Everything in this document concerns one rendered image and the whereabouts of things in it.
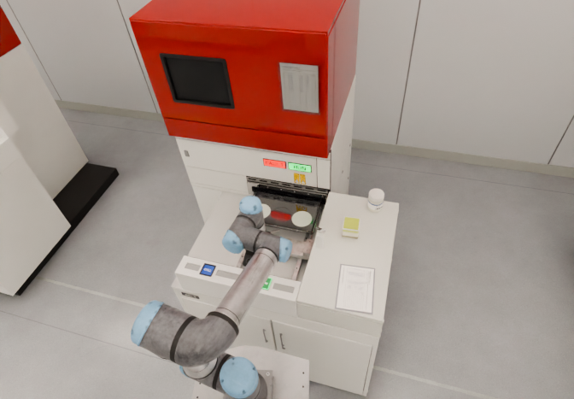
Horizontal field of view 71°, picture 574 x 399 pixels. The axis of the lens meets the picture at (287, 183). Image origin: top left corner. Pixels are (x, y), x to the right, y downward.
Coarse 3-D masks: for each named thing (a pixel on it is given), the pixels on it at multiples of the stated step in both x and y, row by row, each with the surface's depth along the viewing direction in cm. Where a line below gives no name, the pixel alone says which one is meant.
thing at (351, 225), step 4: (344, 216) 183; (344, 220) 181; (348, 220) 181; (352, 220) 181; (356, 220) 181; (344, 224) 180; (348, 224) 180; (352, 224) 179; (356, 224) 179; (344, 228) 178; (348, 228) 178; (352, 228) 178; (356, 228) 178; (344, 232) 180; (348, 232) 179; (352, 232) 179; (356, 232) 178; (344, 236) 182; (348, 236) 181; (352, 236) 181; (356, 236) 180
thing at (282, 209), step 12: (264, 192) 215; (276, 192) 214; (288, 192) 214; (276, 204) 208; (288, 204) 208; (300, 204) 207; (312, 204) 207; (276, 216) 203; (288, 216) 202; (312, 216) 201; (300, 228) 196; (312, 228) 197
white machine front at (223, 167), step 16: (192, 144) 209; (208, 144) 205; (224, 144) 202; (192, 160) 218; (208, 160) 214; (224, 160) 210; (240, 160) 207; (256, 160) 203; (272, 160) 199; (288, 160) 197; (304, 160) 194; (320, 160) 190; (192, 176) 228; (208, 176) 223; (224, 176) 220; (240, 176) 216; (256, 176) 212; (272, 176) 208; (288, 176) 205; (320, 176) 198; (240, 192) 226
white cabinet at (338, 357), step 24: (192, 312) 202; (264, 312) 179; (240, 336) 207; (264, 336) 194; (288, 336) 189; (312, 336) 182; (336, 336) 175; (360, 336) 168; (312, 360) 202; (336, 360) 193; (360, 360) 185; (336, 384) 217; (360, 384) 206
